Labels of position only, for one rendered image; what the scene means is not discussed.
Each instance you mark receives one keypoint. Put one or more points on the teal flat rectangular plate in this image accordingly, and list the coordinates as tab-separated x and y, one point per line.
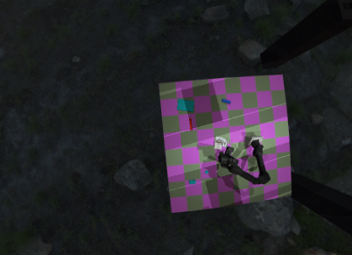
185	105

